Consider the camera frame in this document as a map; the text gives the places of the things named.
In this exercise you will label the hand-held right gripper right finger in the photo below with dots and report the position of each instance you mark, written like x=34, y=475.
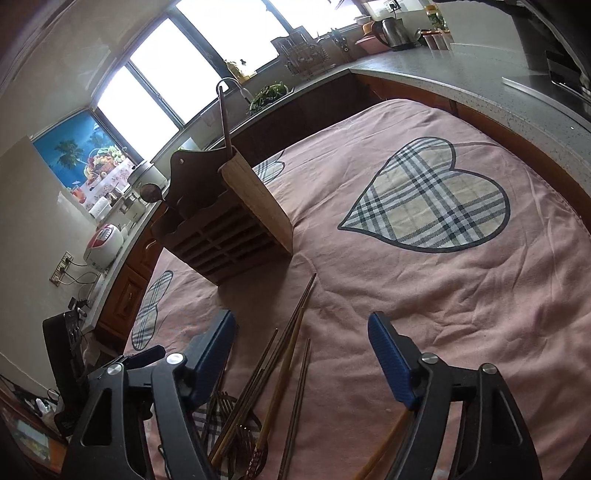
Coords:
x=390, y=364

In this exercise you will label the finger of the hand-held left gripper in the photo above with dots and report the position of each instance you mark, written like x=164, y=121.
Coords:
x=150, y=354

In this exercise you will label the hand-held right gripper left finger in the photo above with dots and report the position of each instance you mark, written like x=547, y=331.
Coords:
x=217, y=355

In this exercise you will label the metal fork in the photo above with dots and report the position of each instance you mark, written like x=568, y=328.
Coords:
x=242, y=434
x=221, y=404

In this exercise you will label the wooden utensil holder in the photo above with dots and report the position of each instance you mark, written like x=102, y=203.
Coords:
x=231, y=240

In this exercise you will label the pink cloth with plaid hearts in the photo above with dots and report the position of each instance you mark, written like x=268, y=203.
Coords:
x=415, y=300

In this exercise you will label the metal chopstick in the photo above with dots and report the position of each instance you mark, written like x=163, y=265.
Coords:
x=295, y=392
x=301, y=378

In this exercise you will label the black upright device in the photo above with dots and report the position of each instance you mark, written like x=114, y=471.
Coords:
x=62, y=350

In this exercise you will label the small black adapter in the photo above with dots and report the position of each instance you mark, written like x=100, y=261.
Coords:
x=76, y=305

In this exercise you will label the red white rice cooker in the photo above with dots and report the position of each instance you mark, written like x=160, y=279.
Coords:
x=104, y=242

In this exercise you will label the small white kitchen appliance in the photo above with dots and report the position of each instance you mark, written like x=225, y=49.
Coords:
x=131, y=205

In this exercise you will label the beige rice cooker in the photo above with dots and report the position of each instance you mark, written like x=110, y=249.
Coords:
x=145, y=173

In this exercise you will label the fruit print window blind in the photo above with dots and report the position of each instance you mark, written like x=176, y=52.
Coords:
x=74, y=152

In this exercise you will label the green vegetables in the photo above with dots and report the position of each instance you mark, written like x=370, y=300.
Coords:
x=270, y=92

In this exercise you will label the wooden base cabinets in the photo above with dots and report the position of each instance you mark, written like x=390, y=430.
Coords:
x=323, y=104

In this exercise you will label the kitchen faucet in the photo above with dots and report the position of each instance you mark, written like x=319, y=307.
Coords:
x=238, y=84

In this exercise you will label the yellow dish soap bottle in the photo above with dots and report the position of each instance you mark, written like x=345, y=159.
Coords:
x=233, y=68

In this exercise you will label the kitchen window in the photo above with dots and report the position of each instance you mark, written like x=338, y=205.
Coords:
x=152, y=60

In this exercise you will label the grey stone countertop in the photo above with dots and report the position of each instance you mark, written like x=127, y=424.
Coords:
x=438, y=74

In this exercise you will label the steel cooktop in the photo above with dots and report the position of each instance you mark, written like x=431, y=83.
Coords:
x=545, y=90

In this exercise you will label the pink basin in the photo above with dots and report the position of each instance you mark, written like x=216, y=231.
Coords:
x=371, y=45

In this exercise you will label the knife block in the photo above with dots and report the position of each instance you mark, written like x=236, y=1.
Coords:
x=341, y=44

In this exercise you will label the wooden cutting board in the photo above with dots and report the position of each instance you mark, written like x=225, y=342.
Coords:
x=291, y=39

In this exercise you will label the dark green jar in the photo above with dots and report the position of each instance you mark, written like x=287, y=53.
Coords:
x=418, y=35

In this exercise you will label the steel electric kettle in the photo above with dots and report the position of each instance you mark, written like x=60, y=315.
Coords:
x=392, y=30

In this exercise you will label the orange bowl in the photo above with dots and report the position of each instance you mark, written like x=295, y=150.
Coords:
x=368, y=28

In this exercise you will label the green label bottle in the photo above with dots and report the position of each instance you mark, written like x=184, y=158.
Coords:
x=434, y=16

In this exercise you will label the black range hood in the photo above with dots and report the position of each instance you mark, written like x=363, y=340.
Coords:
x=554, y=37

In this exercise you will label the wall socket strip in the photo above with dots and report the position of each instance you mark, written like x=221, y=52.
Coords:
x=60, y=268

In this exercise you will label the white wall socket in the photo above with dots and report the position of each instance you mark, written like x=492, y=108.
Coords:
x=392, y=5

